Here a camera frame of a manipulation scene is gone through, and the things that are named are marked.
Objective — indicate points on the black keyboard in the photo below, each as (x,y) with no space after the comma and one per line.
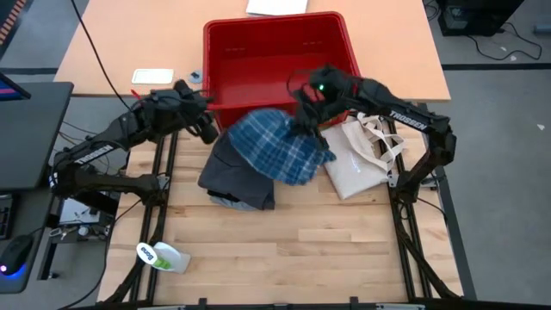
(5,215)

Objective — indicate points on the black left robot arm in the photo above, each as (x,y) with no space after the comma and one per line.
(92,155)

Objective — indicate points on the white flat rectangular device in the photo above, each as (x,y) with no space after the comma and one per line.
(152,76)

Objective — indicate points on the dark grey garment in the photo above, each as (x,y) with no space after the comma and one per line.
(232,176)

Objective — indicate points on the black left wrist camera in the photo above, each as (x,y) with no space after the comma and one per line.
(208,132)

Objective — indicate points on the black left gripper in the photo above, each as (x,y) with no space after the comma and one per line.
(191,105)

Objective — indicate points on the white paper sheet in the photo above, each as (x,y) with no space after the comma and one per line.
(275,6)

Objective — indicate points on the blue plaid garment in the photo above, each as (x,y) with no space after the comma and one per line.
(275,146)

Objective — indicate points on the monitor with coloured screen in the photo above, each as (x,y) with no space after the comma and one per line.
(10,88)

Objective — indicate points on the red plastic laundry bin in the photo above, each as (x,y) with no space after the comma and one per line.
(258,60)

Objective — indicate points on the black computer tower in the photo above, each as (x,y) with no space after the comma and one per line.
(478,17)

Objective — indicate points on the tan wooden desk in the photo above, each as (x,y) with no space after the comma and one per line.
(129,43)

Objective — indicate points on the black side desk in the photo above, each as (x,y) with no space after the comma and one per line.
(30,138)

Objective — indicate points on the black computer mouse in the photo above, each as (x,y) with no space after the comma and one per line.
(15,256)

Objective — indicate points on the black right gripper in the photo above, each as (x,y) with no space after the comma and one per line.
(329,97)

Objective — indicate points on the white electronics board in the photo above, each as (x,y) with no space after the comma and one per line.
(82,215)

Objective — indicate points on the beige canvas tote bag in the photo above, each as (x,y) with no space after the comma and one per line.
(361,168)

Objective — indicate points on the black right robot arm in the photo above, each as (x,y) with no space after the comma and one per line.
(409,120)

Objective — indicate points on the black device with orange stripes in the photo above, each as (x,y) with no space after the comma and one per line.
(10,21)

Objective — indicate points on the red tape flag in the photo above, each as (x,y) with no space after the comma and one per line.
(135,93)

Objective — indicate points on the black aluminium table frame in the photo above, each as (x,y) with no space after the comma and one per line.
(409,241)

